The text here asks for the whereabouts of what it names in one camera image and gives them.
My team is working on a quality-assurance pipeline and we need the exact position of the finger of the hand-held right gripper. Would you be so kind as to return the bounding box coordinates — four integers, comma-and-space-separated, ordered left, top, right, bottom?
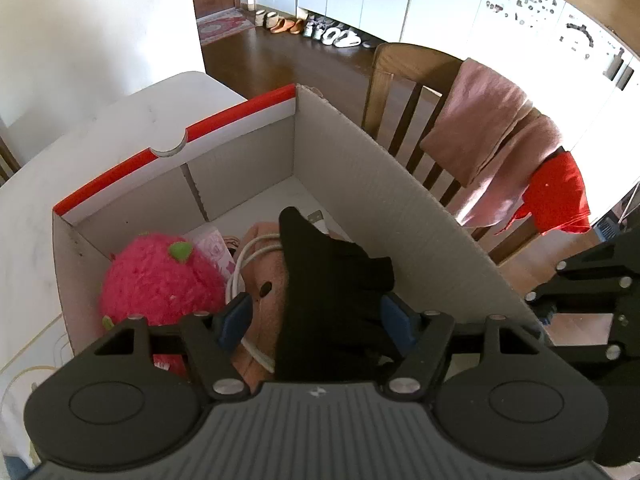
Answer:
525, 275, 640, 363
556, 230, 640, 282

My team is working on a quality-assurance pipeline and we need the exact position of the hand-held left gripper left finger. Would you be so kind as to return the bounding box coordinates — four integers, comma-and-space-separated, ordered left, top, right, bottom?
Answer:
95, 292, 253, 402

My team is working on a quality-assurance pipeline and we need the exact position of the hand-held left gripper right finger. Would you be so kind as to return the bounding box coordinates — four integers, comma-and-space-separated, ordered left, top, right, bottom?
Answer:
379, 292, 552, 402

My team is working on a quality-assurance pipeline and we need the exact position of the white cable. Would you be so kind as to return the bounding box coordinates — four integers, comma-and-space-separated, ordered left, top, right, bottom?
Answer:
226, 237, 287, 372

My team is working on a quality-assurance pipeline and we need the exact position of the pink fleece hat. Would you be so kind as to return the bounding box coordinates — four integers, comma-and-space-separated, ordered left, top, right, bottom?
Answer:
239, 220, 351, 392

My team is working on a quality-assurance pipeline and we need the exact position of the white cartoon printed pouch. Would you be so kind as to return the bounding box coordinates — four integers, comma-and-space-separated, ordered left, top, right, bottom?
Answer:
192, 227, 242, 277

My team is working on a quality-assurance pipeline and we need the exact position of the black cloth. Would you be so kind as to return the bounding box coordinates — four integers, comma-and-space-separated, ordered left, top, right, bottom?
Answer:
276, 206, 402, 384

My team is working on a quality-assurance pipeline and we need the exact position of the pink plush strawberry toy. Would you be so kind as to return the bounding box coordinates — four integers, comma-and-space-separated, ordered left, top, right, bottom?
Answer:
100, 232, 229, 329

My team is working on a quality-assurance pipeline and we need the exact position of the cardboard box with red rim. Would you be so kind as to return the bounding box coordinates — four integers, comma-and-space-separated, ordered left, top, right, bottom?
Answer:
52, 84, 553, 357

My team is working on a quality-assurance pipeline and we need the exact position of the red packet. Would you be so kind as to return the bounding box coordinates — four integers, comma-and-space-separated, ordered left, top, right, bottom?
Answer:
152, 354, 189, 379

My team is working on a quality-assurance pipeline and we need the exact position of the red cloth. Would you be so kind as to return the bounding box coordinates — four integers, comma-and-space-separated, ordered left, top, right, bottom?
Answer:
510, 150, 592, 237

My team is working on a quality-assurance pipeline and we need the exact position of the pink fringed scarf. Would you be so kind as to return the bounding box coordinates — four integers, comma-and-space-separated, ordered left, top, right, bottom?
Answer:
419, 57, 565, 237

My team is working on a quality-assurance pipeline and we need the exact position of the line printed table mat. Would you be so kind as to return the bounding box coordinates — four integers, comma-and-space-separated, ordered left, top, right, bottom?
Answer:
0, 310, 72, 397

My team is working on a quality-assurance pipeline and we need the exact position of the wooden chair with black seat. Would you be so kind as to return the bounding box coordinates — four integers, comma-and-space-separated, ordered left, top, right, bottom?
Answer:
361, 42, 547, 267

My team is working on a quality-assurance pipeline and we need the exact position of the light wooden chair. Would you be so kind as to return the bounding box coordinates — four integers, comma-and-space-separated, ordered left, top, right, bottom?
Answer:
0, 135, 22, 187

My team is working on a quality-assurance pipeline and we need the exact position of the red patterned rug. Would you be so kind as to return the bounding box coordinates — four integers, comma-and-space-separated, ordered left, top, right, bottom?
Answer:
196, 14, 256, 47

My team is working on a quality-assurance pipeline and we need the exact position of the row of shoes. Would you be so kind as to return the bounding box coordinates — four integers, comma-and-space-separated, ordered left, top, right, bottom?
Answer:
255, 10, 377, 50

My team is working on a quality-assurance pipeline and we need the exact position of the white tall cabinet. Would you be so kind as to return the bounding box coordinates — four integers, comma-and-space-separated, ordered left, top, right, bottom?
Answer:
252, 0, 640, 171

